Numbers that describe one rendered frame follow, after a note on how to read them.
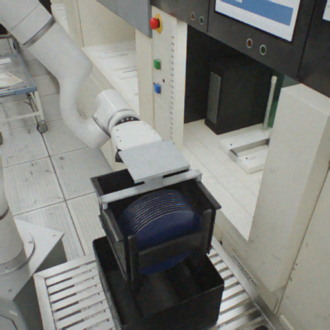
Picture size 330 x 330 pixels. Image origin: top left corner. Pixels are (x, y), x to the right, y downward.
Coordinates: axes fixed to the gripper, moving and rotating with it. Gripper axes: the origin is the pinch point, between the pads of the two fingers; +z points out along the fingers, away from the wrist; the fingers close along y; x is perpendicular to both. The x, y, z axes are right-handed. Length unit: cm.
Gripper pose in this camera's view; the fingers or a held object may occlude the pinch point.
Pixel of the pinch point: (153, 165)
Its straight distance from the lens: 72.1
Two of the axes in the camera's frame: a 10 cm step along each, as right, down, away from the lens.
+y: -9.1, 2.4, -3.4
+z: 4.2, 5.5, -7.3
